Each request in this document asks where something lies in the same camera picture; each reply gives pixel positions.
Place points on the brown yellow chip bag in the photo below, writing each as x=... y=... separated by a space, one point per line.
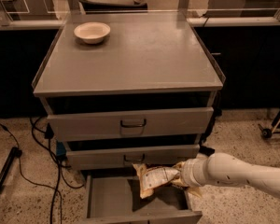
x=152 y=178

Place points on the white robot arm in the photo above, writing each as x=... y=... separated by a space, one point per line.
x=224 y=170

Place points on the grey top drawer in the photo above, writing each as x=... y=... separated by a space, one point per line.
x=128 y=124

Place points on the grey drawer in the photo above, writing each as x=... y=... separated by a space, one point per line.
x=128 y=124
x=113 y=197
x=125 y=157

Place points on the grey bottom drawer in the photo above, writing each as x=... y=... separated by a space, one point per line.
x=113 y=197

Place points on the grey middle drawer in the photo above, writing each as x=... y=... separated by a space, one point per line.
x=125 y=157

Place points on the grey drawer cabinet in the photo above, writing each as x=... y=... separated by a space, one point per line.
x=149 y=61

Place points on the black caster wheel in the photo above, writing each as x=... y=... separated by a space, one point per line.
x=206 y=150

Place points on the black wheeled cart base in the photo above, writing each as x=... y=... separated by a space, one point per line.
x=267 y=133

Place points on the white paper bowl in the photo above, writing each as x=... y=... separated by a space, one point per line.
x=92 y=32

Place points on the black floor stand bar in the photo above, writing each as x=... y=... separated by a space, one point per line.
x=14 y=153

